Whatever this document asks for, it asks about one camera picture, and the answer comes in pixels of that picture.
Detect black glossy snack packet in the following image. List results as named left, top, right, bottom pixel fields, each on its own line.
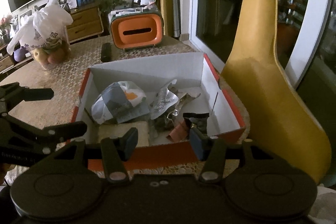
left=183, top=113, right=210, bottom=136

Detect pink small roll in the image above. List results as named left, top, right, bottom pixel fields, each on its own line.
left=166, top=121, right=190, bottom=143

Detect green white tissue pack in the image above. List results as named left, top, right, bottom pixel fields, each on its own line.
left=91, top=81, right=150, bottom=124

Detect silver printed sachet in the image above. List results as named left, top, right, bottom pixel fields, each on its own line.
left=150, top=79, right=201, bottom=120

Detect dark snack packet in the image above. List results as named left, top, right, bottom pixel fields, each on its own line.
left=153, top=113, right=175, bottom=133

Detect purple kettlebell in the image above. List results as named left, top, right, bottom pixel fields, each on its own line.
left=14, top=47, right=27, bottom=63

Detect yellow apple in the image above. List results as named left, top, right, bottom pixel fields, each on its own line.
left=31, top=48, right=50, bottom=66

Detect red apple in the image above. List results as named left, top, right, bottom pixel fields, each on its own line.
left=47, top=48, right=66, bottom=64

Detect red shoe box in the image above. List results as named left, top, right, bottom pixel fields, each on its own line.
left=73, top=52, right=245, bottom=171

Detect pink flower vase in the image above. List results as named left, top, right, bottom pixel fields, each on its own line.
left=0, top=14, right=13, bottom=42

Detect white plastic fruit bag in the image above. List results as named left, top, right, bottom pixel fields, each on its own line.
left=6, top=0, right=73, bottom=55

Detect yellow giraffe chair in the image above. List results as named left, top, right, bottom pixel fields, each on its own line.
left=222, top=0, right=331, bottom=183

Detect framed photo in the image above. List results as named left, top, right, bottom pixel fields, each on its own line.
left=19, top=9, right=33, bottom=27

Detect black remote control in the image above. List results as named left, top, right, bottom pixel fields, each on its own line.
left=100, top=43, right=112, bottom=63

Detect orange teal tissue box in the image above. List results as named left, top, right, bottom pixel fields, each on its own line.
left=108, top=3, right=164, bottom=50

